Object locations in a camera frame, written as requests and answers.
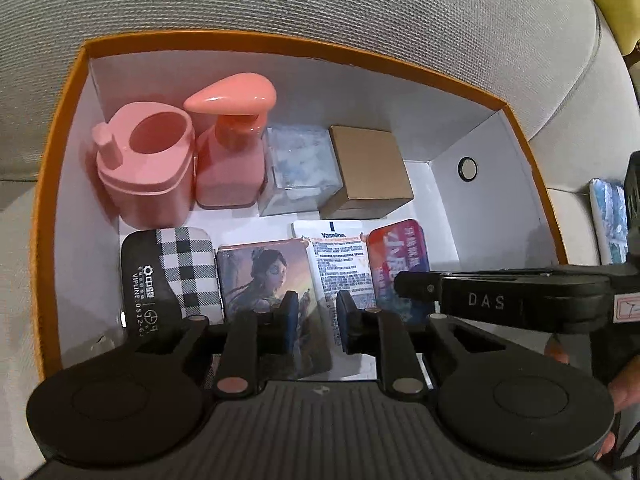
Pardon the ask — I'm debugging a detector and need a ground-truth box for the yellow cushion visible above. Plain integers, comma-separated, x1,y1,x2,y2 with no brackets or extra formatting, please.
570,0,640,58

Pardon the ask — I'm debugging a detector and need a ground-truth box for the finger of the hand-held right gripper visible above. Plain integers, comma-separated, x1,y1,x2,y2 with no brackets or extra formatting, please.
394,269,613,313

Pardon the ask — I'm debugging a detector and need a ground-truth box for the blue white tissue pack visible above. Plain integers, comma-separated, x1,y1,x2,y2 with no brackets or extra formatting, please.
589,177,630,266

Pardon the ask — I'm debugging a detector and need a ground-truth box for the person's right hand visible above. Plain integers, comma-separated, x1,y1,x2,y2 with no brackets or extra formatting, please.
544,335,640,463

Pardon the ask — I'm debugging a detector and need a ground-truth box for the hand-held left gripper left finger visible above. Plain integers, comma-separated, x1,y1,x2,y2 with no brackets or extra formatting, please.
175,290,301,396

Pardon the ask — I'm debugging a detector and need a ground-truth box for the small brown cardboard box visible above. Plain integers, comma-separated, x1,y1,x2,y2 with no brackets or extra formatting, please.
320,125,415,220

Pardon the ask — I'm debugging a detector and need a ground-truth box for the blue metal tin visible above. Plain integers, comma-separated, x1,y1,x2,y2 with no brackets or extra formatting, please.
366,218,431,322

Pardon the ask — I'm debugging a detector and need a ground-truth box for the pink cup holder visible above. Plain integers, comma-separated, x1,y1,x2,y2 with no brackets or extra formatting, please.
91,101,196,228

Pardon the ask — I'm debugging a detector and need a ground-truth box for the black plaid case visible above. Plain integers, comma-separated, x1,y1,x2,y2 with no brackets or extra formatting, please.
120,226,223,347

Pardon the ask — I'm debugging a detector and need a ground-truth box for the orange cardboard box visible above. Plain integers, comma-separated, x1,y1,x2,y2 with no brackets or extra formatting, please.
30,30,571,383

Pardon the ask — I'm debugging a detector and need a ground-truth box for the illustrated card box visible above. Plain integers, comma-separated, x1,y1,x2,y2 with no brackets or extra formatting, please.
216,239,335,381

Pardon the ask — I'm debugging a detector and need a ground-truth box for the clear plastic box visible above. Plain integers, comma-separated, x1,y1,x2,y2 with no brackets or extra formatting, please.
257,126,343,217

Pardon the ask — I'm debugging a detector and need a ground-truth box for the pink pump bottle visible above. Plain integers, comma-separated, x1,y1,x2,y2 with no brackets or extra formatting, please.
182,73,277,209

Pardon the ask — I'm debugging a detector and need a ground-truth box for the white lotion tube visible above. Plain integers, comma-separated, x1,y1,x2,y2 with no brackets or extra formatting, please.
291,219,377,311

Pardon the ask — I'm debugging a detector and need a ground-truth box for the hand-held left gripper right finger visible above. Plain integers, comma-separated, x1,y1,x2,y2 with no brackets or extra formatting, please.
336,290,483,395

